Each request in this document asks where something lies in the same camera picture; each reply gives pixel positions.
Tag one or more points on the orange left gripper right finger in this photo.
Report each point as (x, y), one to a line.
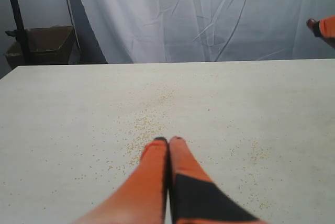
(194, 197)

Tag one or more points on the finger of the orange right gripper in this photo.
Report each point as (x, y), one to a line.
(324, 29)

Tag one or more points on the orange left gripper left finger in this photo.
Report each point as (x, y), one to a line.
(142, 197)

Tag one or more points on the dark red wooden spoon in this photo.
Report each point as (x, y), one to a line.
(310, 23)

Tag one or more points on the brown cardboard box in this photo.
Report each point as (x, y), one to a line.
(48, 46)

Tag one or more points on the white backdrop cloth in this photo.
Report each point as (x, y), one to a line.
(164, 31)

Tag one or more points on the black stand pole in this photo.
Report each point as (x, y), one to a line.
(20, 33)

